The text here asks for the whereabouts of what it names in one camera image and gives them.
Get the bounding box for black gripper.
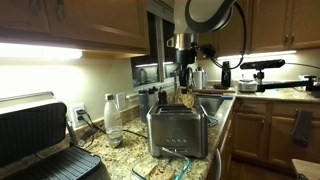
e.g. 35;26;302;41
176;49;197;87

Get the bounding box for brown crusted bread slice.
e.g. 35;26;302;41
174;87;195;108

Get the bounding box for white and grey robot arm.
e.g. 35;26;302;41
167;0;247;89

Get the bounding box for stainless steel toaster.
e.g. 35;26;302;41
146;104;208;158

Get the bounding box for bread slice lying in container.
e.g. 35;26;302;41
148;165;175;180

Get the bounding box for white paper towel roll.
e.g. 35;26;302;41
193;66;203;89

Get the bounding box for stainless kitchen sink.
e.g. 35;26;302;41
195;94;233;116

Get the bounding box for dark tumbler bottle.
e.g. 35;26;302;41
139;90;150;123

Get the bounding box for clear plastic water bottle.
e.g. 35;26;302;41
104;94;123;148

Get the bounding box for wooden upper cabinets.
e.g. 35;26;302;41
0;0;320;61

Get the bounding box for wooden cabinets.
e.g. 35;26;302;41
226;98;320;172
0;0;320;61

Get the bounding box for wooden lower cabinets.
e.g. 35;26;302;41
226;98;320;172

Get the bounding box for clear glass food container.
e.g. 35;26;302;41
131;147;191;180

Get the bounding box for dark hanging dish towel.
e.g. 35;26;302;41
291;109;313;148

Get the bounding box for black panini grill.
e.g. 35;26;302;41
0;91;111;180

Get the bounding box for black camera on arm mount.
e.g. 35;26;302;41
239;59;320;93

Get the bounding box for black power plug and cable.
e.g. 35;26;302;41
75;109;148;149

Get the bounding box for white wall outlet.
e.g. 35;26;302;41
70;103;85;128

